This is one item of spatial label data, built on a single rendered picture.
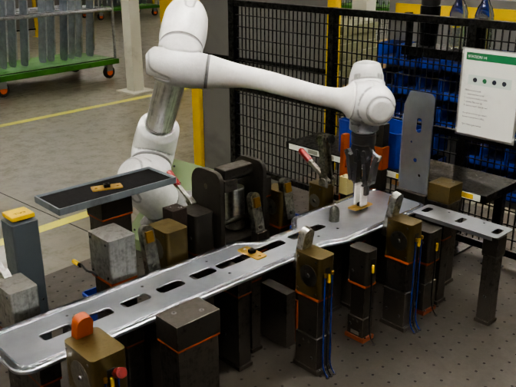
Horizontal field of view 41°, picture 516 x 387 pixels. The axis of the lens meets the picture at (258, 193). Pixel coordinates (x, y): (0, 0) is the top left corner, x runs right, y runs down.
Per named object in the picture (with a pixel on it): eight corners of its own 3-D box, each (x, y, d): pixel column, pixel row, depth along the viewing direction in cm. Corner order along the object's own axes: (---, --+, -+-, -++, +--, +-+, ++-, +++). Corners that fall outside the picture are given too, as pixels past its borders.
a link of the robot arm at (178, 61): (205, 70, 192) (210, 35, 199) (140, 61, 190) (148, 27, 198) (203, 100, 202) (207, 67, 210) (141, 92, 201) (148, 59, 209)
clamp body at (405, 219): (411, 338, 202) (419, 229, 190) (378, 323, 210) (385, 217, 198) (423, 330, 206) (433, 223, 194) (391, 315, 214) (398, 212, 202)
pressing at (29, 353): (25, 385, 133) (24, 378, 132) (-22, 340, 148) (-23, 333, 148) (428, 206, 221) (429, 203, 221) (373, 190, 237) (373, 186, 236)
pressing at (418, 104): (426, 195, 228) (434, 94, 217) (397, 186, 236) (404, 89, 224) (427, 195, 229) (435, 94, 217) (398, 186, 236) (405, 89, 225)
